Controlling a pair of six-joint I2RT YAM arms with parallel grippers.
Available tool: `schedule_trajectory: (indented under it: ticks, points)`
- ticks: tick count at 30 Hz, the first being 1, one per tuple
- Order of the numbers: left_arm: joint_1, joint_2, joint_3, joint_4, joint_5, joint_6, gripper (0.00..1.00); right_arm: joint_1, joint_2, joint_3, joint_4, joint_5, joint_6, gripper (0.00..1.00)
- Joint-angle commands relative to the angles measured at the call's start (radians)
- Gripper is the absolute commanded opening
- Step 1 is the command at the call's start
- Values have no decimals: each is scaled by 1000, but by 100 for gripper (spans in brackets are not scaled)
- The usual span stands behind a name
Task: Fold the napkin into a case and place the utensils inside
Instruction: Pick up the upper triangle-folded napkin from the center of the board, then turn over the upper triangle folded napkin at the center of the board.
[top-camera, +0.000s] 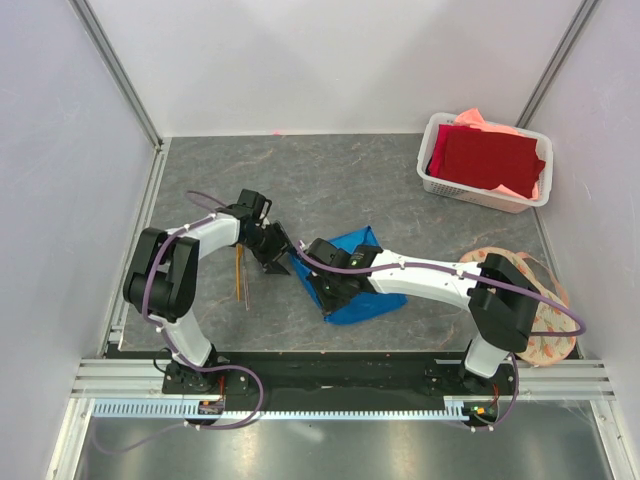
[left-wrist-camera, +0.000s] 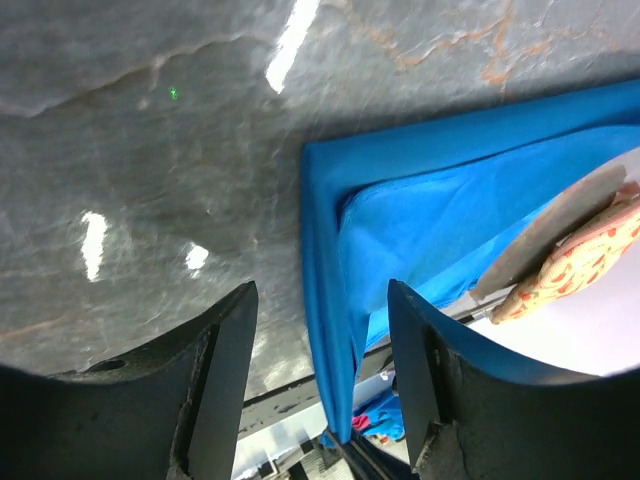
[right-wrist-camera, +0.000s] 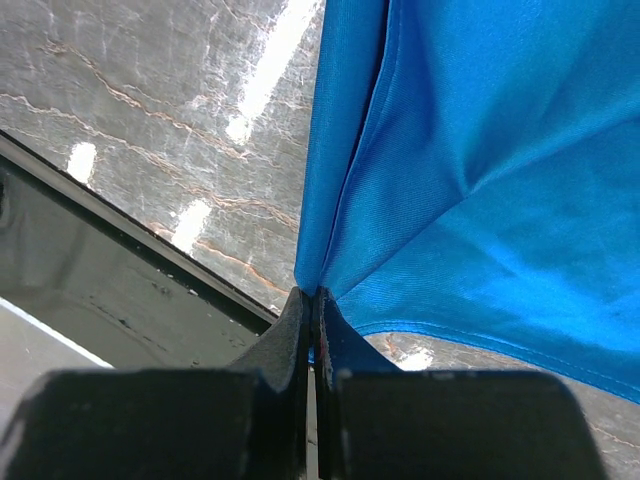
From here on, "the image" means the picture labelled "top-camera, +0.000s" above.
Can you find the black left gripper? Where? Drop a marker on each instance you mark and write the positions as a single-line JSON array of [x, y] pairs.
[[281, 246]]

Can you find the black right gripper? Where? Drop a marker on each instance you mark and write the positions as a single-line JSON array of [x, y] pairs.
[[327, 304]]

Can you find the blue cloth napkin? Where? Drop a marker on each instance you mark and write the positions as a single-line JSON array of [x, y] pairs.
[[366, 305]]

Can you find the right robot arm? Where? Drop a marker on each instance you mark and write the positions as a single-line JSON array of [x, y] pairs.
[[501, 301]]

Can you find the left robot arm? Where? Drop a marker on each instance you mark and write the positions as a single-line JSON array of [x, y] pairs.
[[161, 280]]

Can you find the orange plastic fork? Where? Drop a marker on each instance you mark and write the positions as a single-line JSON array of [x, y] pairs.
[[239, 273]]

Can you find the white plastic basket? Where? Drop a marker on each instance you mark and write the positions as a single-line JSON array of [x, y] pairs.
[[491, 199]]

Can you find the red cloth in basket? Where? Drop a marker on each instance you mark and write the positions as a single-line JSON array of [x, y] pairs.
[[502, 163]]

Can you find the salmon cloth in basket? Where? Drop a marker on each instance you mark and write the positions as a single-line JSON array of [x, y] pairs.
[[472, 118]]

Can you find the floral oval placemat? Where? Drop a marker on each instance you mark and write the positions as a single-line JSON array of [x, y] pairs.
[[541, 350]]

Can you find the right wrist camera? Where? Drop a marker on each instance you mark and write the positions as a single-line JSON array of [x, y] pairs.
[[324, 257]]

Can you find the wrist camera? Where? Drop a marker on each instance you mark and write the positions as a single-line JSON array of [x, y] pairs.
[[255, 204], [324, 257]]

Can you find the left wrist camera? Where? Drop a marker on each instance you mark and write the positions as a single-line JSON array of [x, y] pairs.
[[255, 204]]

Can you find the slotted cable duct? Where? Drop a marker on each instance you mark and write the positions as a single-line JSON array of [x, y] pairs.
[[181, 409]]

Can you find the left aluminium corner post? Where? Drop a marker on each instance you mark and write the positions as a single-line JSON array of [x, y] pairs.
[[105, 49]]

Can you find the aluminium corner post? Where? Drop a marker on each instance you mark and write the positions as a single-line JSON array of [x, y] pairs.
[[569, 39], [105, 49]]

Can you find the right aluminium corner post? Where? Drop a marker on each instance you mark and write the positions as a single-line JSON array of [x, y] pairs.
[[569, 39]]

